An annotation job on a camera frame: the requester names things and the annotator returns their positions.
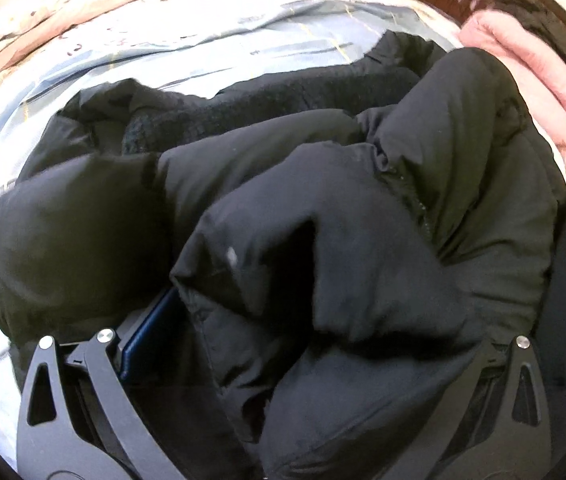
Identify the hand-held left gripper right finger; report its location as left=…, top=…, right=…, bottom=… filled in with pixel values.
left=388, top=335, right=552, bottom=480

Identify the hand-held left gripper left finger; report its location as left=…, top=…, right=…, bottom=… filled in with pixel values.
left=16, top=285, right=189, bottom=480

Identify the black hooded puffer jacket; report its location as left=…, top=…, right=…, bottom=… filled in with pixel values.
left=0, top=30, right=566, bottom=480

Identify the blue pink printed bed sheet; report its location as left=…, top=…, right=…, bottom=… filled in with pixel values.
left=0, top=0, right=464, bottom=411

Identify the folded pink quilt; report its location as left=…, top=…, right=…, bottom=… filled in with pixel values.
left=455, top=10, right=566, bottom=198

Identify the white floral pillow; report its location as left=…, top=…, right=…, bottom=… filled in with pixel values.
left=0, top=0, right=71, bottom=56

